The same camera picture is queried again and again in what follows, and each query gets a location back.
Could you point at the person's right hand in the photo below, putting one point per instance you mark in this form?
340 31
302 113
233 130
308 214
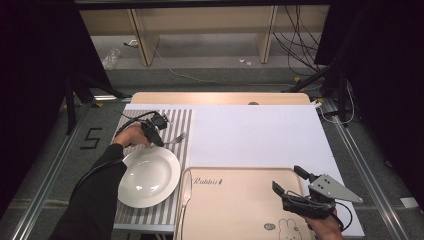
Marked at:
325 230

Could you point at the grey striped placemat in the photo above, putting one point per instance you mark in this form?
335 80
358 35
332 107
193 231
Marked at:
178 123

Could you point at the black metal stand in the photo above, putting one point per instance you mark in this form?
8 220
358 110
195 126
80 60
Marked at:
341 96
70 106

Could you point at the white plate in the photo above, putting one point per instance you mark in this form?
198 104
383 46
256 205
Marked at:
148 178

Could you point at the person's left hand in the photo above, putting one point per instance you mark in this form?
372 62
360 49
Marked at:
131 136

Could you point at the light wooden bench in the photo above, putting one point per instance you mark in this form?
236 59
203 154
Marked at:
206 20

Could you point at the white board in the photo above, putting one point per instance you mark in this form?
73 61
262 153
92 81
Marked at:
253 136

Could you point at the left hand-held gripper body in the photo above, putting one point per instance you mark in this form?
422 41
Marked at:
156 120

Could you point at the metal fork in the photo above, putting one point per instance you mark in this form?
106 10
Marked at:
178 138

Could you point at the light wooden tray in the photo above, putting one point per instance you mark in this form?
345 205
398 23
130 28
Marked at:
240 206

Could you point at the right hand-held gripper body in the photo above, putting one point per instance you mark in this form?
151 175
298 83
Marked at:
328 190

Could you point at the black curtain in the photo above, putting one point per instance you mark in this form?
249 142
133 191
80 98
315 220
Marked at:
33 83
390 83

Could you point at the white floor tag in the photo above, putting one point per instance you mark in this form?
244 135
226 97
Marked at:
409 202

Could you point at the metal floor rail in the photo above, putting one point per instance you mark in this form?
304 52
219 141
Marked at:
50 173
366 173

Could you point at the clear plastic wrapper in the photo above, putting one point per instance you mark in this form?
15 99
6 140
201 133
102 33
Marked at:
111 58

